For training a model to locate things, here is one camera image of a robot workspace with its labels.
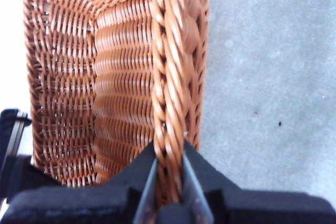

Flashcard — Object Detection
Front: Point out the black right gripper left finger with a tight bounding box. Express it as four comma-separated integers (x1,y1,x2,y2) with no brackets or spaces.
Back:
2,140,159,224

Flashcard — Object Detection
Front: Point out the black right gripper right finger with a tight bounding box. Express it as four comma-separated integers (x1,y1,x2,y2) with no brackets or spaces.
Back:
181,138,336,224

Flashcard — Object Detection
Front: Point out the brown wicker basket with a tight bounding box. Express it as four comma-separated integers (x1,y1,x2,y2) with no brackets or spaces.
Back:
23,0,211,206

